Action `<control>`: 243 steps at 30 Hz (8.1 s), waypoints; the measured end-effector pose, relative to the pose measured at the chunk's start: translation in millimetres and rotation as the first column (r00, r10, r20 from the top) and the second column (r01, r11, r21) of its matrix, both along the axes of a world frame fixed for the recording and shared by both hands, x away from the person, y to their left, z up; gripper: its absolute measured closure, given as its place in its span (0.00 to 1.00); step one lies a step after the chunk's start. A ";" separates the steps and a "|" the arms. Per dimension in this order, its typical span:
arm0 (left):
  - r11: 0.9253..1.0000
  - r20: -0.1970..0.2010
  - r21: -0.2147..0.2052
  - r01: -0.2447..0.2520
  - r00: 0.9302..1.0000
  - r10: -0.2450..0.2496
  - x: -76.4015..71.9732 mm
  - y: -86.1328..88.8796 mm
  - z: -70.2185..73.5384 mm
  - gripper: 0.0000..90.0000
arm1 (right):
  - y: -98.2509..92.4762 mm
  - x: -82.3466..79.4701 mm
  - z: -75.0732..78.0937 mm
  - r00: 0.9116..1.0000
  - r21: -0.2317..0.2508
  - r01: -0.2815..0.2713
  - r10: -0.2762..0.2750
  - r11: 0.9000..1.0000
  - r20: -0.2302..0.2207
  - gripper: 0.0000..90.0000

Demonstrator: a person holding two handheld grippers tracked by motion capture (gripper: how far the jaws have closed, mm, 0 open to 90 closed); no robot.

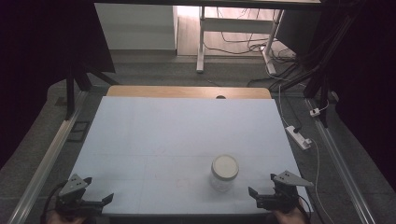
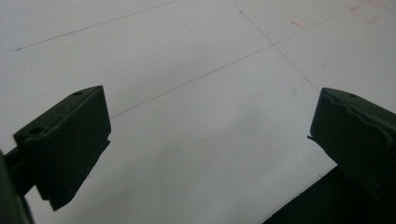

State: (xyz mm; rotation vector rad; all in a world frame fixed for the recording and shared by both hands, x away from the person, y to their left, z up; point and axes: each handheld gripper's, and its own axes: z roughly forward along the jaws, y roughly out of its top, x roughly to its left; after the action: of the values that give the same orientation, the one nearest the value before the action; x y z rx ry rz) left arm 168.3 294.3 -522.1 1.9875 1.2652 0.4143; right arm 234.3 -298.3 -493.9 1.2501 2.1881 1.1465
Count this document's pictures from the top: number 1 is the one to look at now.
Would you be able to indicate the white power strip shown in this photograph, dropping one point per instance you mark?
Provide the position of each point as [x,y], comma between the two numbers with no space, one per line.
[298,137]

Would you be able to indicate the black tripod stand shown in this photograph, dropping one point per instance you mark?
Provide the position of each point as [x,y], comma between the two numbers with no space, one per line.
[70,93]
[322,90]

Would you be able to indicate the clear glass jar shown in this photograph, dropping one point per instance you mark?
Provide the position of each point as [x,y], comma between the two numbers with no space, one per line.
[221,185]

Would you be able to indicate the black rectangular floor frame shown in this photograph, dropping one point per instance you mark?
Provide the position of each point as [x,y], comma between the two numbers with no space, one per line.
[77,131]

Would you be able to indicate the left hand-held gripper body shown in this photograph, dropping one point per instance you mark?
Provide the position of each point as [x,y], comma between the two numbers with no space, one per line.
[71,199]

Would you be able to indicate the wooden table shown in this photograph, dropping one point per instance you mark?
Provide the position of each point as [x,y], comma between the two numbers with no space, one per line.
[174,92]

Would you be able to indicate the cream round jar lid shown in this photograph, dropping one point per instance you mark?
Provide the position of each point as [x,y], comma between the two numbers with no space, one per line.
[225,167]

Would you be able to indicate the person's right hand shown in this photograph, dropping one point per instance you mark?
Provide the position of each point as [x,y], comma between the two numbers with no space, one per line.
[291,218]

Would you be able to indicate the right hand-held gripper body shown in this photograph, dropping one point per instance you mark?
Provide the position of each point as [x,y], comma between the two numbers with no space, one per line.
[281,199]

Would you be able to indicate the small white adapter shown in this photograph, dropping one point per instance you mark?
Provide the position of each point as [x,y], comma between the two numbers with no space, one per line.
[314,112]

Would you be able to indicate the person's left hand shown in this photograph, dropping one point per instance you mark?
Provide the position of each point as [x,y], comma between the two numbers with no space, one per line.
[63,219]

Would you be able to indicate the metal floor rail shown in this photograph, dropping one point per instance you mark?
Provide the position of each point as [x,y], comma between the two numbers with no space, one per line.
[339,161]
[46,165]

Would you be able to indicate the black curtain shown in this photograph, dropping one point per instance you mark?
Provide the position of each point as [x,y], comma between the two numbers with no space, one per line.
[367,77]
[40,56]

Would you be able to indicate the white desk frame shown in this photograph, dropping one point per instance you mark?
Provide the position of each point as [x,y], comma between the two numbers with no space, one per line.
[236,25]

